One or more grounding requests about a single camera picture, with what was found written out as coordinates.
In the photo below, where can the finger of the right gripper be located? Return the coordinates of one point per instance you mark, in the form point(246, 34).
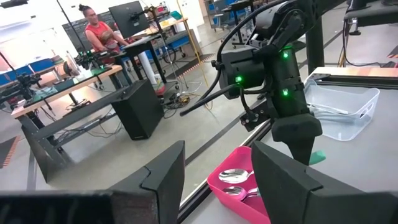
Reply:
point(301, 151)

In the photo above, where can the wooden table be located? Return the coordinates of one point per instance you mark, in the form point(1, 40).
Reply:
point(357, 71)

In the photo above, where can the pink-red plastic bin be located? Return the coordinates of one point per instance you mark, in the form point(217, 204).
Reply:
point(236, 155)

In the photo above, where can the large black monitor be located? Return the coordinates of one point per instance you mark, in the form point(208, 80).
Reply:
point(129, 17)

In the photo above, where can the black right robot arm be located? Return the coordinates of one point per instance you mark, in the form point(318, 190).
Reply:
point(280, 18)

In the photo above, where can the black computer tower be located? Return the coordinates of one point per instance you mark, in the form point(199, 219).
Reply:
point(138, 109)

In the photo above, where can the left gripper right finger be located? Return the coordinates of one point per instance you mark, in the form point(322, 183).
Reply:
point(311, 199)

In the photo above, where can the black background desk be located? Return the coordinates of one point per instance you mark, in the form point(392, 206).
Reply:
point(143, 43)

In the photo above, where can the grey table mat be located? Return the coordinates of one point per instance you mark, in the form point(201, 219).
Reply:
point(357, 161)

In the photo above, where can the blue background seats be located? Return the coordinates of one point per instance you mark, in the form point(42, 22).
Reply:
point(40, 65)

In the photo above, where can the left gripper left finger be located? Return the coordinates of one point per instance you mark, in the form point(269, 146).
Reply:
point(140, 202)

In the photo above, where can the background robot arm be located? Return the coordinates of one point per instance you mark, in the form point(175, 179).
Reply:
point(21, 84)
point(88, 59)

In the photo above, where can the clear plastic bin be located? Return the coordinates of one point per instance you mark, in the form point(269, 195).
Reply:
point(342, 127)

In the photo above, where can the black vertical post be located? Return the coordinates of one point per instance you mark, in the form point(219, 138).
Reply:
point(315, 46)

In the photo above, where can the white cylinder post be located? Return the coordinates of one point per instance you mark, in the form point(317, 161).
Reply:
point(146, 67)

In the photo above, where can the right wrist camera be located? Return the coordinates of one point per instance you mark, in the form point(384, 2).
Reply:
point(245, 68)

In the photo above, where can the wood-topped background workbench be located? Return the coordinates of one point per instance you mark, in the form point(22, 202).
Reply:
point(62, 87)

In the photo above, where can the grey equipment cart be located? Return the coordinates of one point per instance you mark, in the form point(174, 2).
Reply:
point(373, 14)

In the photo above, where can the person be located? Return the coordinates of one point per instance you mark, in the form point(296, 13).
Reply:
point(99, 31)

